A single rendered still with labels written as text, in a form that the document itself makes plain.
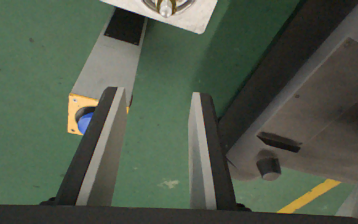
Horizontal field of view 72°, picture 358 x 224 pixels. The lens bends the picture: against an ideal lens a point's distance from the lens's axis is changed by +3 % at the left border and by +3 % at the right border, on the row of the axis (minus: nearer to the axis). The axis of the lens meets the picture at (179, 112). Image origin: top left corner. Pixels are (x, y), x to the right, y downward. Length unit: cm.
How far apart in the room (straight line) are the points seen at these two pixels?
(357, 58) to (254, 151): 25
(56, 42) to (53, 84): 13
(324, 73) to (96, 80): 37
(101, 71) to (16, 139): 67
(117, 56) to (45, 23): 30
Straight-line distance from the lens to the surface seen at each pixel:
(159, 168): 98
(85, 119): 31
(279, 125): 54
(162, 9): 21
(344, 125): 64
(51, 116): 84
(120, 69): 36
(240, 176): 66
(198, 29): 39
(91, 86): 32
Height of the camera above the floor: 53
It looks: 46 degrees down
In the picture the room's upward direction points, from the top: 180 degrees clockwise
